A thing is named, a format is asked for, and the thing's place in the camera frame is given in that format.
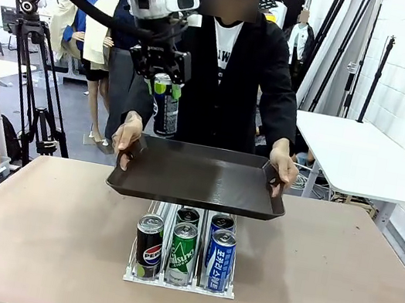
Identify mannequin with patterned hat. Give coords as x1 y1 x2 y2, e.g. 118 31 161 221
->
254 0 290 29

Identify cables under table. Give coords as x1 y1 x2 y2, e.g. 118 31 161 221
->
287 170 384 221

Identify black stand pole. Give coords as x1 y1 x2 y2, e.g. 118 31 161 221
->
295 0 350 116
339 0 384 121

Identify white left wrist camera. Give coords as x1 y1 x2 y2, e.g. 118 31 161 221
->
171 0 207 29

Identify black Pepsi can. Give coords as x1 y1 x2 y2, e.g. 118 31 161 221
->
128 211 171 283
144 71 187 141

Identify black light stand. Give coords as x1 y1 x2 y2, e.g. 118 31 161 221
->
356 31 399 128

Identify grey mannequin base plate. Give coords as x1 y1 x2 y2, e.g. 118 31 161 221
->
80 132 117 156

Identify mannequin with white jacket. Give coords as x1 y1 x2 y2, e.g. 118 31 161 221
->
278 7 321 96

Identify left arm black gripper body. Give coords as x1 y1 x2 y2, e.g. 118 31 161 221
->
124 39 197 88

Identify green Chilsung cider can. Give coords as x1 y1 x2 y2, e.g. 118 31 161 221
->
164 220 201 288
175 205 203 229

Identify person in black jacket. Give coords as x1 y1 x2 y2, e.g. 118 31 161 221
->
118 0 321 164

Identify person's right forearm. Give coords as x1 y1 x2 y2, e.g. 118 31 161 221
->
121 67 159 124

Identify person's left forearm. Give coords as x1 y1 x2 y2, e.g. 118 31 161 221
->
255 87 304 149

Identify white can dispenser rack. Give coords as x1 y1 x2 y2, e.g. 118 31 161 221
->
122 197 250 301

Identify blue Pocari Sweat can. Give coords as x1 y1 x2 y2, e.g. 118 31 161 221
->
200 226 240 294
207 212 237 243

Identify dark brown serving tray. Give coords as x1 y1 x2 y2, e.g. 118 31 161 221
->
104 128 295 225

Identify person's right hand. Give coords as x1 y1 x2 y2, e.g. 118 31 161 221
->
105 107 147 174

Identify mannequin with blue shirt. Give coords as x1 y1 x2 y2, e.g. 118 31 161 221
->
31 0 130 145

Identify person's left hand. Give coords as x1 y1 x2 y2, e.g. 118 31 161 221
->
261 135 305 202

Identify black camera tripod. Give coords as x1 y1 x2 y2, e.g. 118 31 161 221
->
0 16 91 174

